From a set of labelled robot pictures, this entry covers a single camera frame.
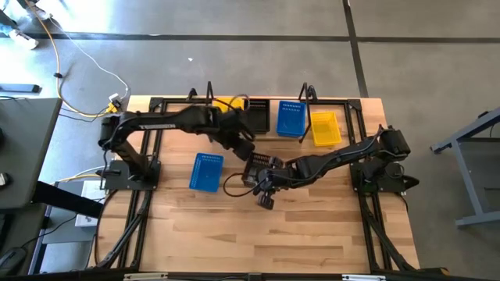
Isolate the yellow slotted plastic basket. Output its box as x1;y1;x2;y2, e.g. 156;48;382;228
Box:
212;97;247;114
310;111;343;148

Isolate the silver metal bracket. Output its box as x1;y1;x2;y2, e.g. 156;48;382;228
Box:
341;273;388;281
123;272;169;281

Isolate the black right arm cable loop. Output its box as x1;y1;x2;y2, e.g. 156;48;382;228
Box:
223;173;261;198

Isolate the black computer mouse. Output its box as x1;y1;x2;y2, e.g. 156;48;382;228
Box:
0;246;27;276

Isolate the grey metal table frame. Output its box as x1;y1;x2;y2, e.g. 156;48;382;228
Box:
429;107;500;228

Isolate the white floor object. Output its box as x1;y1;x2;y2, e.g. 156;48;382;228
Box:
7;29;39;51

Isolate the grey desk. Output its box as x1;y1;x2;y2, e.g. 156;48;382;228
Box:
0;97;63;212

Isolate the thin black floor cable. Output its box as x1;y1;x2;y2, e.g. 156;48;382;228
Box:
19;212;79;249

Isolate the black desk leg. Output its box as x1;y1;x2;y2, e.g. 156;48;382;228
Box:
33;180;105;219

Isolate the flat black bar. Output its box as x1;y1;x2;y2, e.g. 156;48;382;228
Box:
0;84;41;94

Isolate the white and yellow cable connector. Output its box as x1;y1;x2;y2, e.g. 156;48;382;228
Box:
105;92;123;115

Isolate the white box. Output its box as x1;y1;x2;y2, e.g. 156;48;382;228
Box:
73;179;109;228

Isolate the yellow floor cable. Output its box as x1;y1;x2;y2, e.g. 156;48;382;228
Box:
25;0;118;118

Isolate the white floor cable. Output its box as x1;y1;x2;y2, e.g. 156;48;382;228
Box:
50;19;130;99

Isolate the blue slotted plastic basket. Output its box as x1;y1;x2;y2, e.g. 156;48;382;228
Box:
276;100;308;138
188;152;225;194

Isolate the black aluminium table frame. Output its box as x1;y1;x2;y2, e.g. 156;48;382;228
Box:
87;95;450;281

